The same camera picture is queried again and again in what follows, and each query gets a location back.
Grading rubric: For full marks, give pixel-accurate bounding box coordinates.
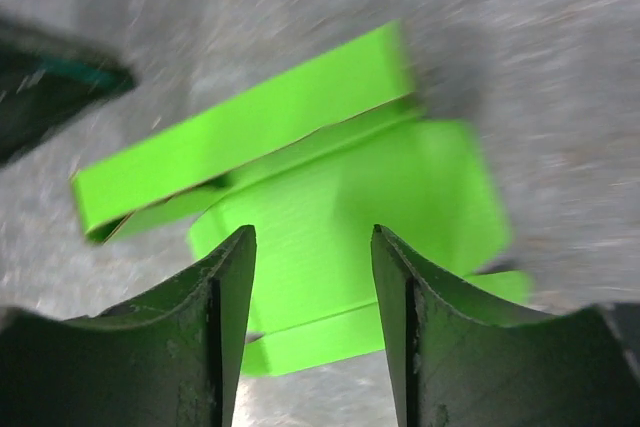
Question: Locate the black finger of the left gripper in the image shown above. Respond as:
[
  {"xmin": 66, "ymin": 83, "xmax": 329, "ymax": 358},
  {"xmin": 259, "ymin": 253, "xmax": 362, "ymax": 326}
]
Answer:
[{"xmin": 1, "ymin": 16, "xmax": 136, "ymax": 165}]

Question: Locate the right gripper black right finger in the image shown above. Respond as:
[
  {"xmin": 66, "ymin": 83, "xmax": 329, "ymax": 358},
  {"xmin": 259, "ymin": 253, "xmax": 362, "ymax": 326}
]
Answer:
[{"xmin": 371, "ymin": 225, "xmax": 639, "ymax": 426}]

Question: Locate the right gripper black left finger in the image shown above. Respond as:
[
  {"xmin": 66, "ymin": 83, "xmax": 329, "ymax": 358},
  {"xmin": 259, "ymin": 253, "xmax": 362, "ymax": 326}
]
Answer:
[{"xmin": 1, "ymin": 225, "xmax": 256, "ymax": 426}]

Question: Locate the green paper box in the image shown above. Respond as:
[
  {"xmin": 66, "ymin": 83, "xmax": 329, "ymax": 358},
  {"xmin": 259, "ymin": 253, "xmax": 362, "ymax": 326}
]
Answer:
[{"xmin": 72, "ymin": 21, "xmax": 532, "ymax": 376}]

